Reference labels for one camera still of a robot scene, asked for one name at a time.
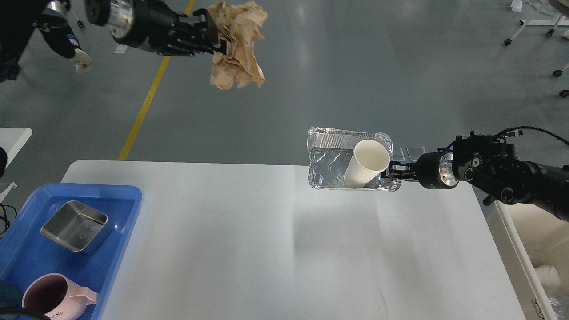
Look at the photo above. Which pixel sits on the white paper cup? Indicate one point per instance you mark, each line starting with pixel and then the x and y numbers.
pixel 369 159

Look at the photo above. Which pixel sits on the brown paper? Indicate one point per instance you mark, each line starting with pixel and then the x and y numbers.
pixel 239 26

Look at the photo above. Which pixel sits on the aluminium foil tray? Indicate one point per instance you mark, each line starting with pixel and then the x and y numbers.
pixel 330 151

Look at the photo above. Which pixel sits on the clear floor plate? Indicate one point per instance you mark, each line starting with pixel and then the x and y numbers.
pixel 415 152
pixel 398 154

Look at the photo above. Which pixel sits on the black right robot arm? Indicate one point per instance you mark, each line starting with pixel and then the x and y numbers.
pixel 492 165

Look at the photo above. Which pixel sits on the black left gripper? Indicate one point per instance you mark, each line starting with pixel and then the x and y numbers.
pixel 146 25

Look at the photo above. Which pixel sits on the blue plastic tray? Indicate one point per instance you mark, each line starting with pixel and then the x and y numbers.
pixel 26 254

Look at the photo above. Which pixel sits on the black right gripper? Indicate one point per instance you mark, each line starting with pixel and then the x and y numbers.
pixel 433 171

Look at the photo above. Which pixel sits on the square steel container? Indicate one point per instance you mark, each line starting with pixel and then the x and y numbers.
pixel 77 227

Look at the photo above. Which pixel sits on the white rolling frame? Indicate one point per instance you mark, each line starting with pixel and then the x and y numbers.
pixel 560 18

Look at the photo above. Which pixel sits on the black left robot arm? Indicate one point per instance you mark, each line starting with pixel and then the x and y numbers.
pixel 98 12

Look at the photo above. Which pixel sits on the white cup in bin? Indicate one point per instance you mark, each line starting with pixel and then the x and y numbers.
pixel 548 276

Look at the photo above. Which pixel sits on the seated person in black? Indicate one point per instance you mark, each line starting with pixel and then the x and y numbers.
pixel 18 21

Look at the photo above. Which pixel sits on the pink mug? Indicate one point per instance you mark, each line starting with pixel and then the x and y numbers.
pixel 58 298

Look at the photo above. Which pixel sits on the white plastic bin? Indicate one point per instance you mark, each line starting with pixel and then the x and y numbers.
pixel 533 245

